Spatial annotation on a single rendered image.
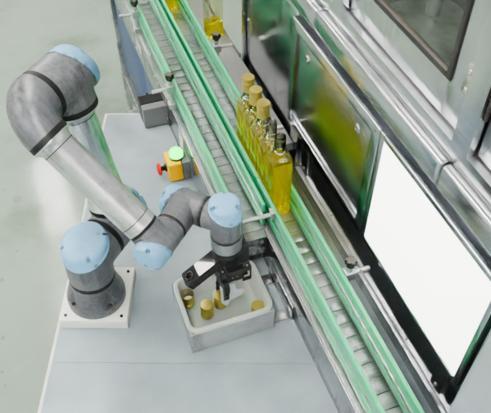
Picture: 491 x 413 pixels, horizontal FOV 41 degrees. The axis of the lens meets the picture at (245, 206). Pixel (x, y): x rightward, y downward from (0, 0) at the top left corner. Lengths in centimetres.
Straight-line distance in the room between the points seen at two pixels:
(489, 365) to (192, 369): 118
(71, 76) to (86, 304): 59
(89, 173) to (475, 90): 76
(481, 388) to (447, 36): 76
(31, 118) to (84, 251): 38
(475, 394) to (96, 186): 96
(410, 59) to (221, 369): 86
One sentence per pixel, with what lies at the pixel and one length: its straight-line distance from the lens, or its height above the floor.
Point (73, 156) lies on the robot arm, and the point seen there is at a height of 130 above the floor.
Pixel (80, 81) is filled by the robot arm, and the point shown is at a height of 138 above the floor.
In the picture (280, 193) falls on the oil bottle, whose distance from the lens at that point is 173.
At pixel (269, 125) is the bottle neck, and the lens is 166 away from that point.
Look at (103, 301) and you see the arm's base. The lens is 171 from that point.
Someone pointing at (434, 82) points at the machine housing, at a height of 148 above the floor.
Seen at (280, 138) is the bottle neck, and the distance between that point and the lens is 165.
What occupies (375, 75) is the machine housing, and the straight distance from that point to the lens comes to 142.
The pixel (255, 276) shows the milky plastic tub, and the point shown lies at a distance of 172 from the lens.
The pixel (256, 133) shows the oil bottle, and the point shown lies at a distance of 173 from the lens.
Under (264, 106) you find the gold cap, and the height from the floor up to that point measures 116.
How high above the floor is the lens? 222
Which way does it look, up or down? 48 degrees down
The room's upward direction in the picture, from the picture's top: straight up
